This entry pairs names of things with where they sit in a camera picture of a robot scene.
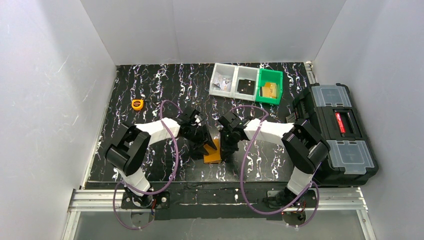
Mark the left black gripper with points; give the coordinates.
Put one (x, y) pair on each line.
(201, 140)

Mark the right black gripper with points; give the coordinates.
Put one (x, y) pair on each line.
(228, 141)

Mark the orange leather card holder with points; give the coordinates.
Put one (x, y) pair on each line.
(214, 155)

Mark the black credit card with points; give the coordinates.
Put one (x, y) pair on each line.
(251, 87)
(242, 86)

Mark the gold card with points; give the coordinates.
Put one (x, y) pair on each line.
(274, 89)
(267, 92)

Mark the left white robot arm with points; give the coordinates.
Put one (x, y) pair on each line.
(130, 143)

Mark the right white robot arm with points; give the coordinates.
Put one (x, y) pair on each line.
(305, 146)

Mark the photo cards in bin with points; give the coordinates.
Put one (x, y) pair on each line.
(222, 83)

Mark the left grey plastic bin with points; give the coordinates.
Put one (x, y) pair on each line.
(227, 70)

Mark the grey plastic bin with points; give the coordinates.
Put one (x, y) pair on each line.
(244, 72)
(227, 70)

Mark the green plastic bin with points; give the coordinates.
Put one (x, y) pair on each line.
(270, 76)

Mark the middle grey plastic bin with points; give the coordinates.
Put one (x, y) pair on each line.
(244, 72)

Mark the yellow tape measure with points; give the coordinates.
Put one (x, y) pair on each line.
(137, 104)

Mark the black plastic toolbox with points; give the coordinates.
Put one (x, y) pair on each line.
(330, 110)

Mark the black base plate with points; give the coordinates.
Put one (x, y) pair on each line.
(216, 200)

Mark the aluminium frame rail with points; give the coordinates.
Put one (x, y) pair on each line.
(342, 215)

